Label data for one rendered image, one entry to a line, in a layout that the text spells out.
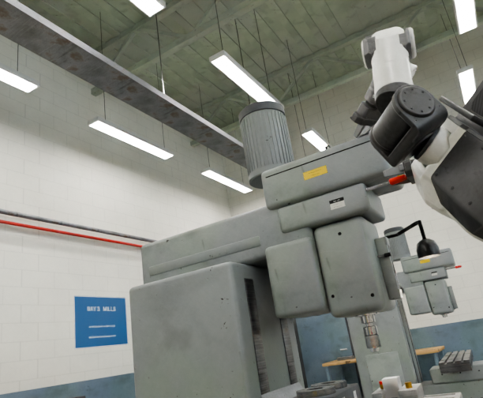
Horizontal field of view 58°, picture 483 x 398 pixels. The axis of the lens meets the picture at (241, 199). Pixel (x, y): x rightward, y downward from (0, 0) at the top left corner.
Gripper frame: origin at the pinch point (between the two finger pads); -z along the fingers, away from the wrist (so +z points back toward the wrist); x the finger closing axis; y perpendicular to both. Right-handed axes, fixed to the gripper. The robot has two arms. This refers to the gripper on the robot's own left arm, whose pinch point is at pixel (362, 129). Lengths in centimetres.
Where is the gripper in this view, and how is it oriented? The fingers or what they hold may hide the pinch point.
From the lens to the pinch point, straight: 159.9
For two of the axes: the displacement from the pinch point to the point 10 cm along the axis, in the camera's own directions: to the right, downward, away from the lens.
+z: 2.8, -7.8, -5.6
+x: 9.0, 0.1, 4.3
